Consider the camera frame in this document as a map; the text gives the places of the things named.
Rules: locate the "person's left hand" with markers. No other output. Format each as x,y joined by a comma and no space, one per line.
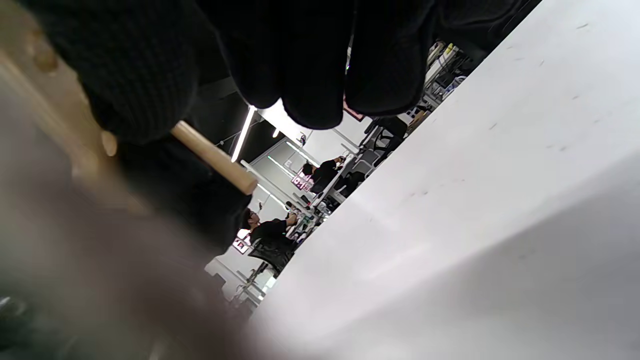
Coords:
190,200

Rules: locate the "person's right hand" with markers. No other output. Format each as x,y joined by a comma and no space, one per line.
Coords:
275,50

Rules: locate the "wooden lacing needle stick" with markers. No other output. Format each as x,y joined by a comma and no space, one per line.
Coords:
220,160

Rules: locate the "wooden crocodile lacing toy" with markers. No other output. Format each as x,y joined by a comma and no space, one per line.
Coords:
60,125

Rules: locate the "long white ceiling light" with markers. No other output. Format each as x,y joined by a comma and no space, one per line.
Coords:
243,134

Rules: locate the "pink screen monitor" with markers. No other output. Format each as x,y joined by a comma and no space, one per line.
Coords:
301,181

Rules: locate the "black mesh office chair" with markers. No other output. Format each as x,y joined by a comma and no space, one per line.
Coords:
392,131

